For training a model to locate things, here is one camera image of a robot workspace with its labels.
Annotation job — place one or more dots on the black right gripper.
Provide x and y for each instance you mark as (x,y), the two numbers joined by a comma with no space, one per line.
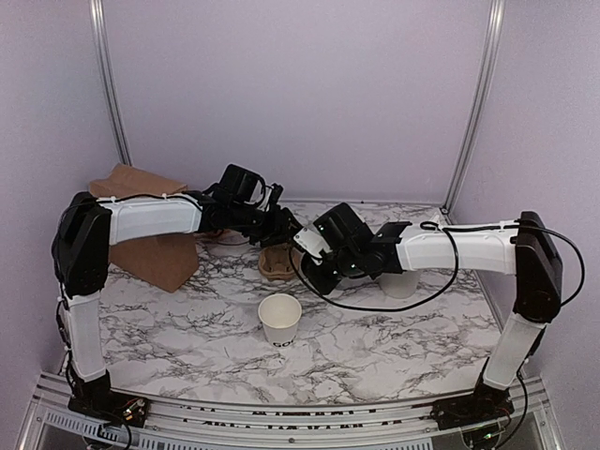
(324,285)

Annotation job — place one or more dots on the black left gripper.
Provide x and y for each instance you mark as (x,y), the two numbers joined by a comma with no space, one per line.
(277,228)

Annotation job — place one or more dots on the white paper coffee cup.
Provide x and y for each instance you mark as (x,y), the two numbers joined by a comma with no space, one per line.
(280,315)

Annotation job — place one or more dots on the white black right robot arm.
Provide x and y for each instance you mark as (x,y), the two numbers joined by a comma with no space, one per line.
(521,248)

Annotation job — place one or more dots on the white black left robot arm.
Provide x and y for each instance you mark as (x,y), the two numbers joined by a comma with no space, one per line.
(90,226)

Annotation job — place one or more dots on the brown paper takeout bag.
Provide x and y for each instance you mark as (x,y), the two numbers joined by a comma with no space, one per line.
(164,261)

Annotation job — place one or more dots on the brown cardboard cup carrier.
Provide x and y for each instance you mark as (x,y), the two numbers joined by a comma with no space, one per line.
(276,262)

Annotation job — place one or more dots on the white utensil holder cup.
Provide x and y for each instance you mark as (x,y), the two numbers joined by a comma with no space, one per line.
(399,286)

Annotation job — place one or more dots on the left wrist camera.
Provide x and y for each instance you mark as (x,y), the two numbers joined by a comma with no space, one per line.
(270,196)

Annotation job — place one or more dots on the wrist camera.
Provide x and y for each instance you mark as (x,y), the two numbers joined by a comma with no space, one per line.
(340,227)
(270,196)

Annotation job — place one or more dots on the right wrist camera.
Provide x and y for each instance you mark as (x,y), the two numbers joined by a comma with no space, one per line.
(340,227)

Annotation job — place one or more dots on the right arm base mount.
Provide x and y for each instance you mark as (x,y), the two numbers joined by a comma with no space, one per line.
(483,404)

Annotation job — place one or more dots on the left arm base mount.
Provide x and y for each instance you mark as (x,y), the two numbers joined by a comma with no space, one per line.
(98,399)

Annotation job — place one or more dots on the left aluminium corner post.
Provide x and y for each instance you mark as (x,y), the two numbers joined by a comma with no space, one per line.
(106,75)

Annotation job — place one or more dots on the aluminium corner post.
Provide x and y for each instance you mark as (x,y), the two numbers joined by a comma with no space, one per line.
(106,75)
(482,87)

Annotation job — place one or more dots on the right aluminium corner post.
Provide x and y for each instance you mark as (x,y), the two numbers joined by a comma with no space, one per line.
(482,87)

